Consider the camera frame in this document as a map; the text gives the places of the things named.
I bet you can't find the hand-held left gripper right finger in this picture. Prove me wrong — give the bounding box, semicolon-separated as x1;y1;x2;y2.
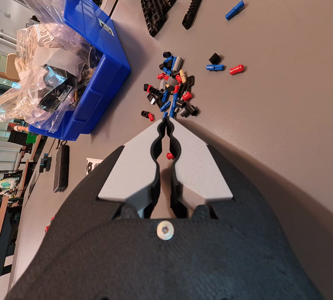
166;118;234;219

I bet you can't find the black power brick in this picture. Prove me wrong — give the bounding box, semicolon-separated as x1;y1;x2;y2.
53;141;70;193

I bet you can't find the long blue lego pin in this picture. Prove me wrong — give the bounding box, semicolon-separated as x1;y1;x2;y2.
225;0;245;21

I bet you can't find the clear plastic bag of parts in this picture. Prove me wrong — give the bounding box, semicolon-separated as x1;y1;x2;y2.
0;23;104;133

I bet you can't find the black lego gear rack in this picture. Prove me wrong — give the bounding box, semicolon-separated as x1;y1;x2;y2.
182;0;209;30

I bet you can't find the printed paper sheet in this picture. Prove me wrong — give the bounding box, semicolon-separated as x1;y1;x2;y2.
86;158;104;175

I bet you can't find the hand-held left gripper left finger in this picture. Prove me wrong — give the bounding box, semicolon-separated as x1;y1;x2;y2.
97;119;166;219

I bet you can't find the pile of small lego pins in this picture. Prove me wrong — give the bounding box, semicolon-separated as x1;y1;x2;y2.
144;52;201;121

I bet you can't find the blue plastic bin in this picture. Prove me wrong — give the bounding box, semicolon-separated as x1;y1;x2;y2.
28;0;131;141

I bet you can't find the cardboard box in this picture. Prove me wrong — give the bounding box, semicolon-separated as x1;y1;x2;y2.
5;54;20;82

